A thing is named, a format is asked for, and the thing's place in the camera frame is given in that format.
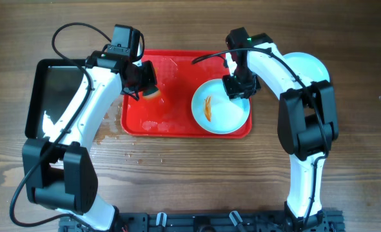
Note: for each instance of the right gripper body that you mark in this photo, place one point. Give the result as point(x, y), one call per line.
point(245, 84)

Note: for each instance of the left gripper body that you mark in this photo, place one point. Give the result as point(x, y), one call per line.
point(146, 77)

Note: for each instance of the green and orange sponge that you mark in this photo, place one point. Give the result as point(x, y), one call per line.
point(151, 93)

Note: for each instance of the white plate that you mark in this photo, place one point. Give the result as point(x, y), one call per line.
point(308, 65)
point(215, 112)

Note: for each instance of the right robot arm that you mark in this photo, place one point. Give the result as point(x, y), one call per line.
point(307, 113)

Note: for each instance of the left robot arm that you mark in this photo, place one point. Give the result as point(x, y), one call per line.
point(59, 174)

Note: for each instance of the red plastic tray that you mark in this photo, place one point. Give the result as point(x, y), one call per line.
point(169, 113)

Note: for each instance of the black rectangular water tray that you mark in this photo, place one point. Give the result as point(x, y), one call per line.
point(59, 87)

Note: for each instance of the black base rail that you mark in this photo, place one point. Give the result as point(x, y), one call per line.
point(327, 220)

